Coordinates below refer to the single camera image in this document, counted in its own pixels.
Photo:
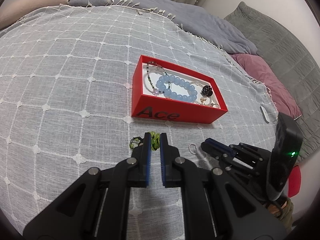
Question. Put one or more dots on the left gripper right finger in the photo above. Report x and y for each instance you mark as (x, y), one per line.
(170, 174)

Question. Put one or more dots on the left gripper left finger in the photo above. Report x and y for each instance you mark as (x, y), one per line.
(141, 170)

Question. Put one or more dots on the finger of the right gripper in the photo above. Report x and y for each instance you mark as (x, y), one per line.
(216, 149)

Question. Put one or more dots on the black flower hair clip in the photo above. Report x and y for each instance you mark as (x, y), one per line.
(207, 91)

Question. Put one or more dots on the right hand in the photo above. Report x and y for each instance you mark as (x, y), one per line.
(282, 208)

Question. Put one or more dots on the red box lid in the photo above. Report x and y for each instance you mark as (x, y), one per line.
(295, 180)

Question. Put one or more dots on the small white label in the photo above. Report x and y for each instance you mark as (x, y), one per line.
(265, 114)

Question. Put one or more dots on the red Ace box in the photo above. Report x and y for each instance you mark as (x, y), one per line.
(146, 106)

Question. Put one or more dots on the white box insert tray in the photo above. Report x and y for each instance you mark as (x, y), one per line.
(163, 83)

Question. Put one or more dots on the pink pillow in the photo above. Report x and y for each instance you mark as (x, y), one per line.
(256, 67)

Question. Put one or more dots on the grey quilted pillow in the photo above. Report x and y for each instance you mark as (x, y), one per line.
(292, 64)

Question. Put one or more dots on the grey checked bedspread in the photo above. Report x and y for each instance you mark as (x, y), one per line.
(66, 85)

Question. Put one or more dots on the blue-grey blanket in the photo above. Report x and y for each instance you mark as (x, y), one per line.
(190, 18)

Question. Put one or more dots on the black camera box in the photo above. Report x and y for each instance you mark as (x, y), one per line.
(283, 157)

